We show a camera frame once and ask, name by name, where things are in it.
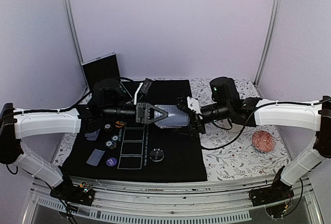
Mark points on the aluminium poker chip case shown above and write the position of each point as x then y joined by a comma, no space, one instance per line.
99,72

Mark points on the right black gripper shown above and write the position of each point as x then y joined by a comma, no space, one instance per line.
199,125

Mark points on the blue playing card deck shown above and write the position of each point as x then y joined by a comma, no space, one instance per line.
176,117

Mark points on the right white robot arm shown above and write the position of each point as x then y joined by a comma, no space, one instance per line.
289,131

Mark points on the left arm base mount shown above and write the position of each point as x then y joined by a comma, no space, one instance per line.
66,191

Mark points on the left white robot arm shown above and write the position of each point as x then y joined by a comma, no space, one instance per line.
17,124

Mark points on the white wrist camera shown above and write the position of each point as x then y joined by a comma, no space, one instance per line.
189,105
142,89

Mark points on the black poker mat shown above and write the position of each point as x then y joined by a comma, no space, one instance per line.
182,163

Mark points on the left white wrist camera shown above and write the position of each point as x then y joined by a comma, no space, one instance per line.
142,89

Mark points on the orange big blind button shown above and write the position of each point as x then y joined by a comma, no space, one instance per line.
120,124

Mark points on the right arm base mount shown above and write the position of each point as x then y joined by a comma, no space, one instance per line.
277,191

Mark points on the red patterned bowl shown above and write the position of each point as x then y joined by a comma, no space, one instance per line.
263,141

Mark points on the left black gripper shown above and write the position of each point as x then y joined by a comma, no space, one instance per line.
143,110

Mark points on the aluminium frame post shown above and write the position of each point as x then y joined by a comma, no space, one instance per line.
72,28
268,42

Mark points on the right aluminium frame post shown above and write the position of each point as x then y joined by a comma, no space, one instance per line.
268,42

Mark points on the aluminium front rail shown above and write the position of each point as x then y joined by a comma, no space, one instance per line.
200,202

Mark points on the purple small blind button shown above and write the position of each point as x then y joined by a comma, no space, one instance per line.
111,162

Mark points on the left aluminium frame post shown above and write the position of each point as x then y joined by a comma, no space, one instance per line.
72,28

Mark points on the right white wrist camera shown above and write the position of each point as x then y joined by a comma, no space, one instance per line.
189,105

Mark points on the green white poker chip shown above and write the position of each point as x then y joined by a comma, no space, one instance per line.
115,138
110,144

